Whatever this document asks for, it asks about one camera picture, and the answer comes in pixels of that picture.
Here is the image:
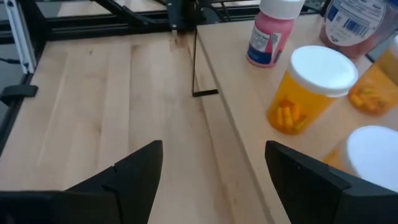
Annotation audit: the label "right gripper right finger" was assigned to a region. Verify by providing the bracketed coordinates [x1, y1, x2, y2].
[264, 140, 398, 224]

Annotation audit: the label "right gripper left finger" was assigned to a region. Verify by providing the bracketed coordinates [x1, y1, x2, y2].
[0, 139, 164, 224]

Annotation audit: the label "large orange pill bottle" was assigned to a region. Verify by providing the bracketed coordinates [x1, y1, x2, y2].
[322, 125, 398, 194]

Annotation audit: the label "medium orange pill bottle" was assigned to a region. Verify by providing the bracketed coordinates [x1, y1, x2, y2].
[347, 35, 398, 116]

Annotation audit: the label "small orange pill bottle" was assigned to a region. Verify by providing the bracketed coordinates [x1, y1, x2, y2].
[266, 45, 359, 136]

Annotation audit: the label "pink medicine bottle white cap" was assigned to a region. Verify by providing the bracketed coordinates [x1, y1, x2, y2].
[246, 0, 305, 68]

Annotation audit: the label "wooden shelf black metal legs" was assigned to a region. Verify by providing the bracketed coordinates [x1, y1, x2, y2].
[191, 0, 398, 224]

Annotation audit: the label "silver aluminium frame post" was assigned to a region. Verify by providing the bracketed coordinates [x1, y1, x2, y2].
[2, 0, 37, 75]

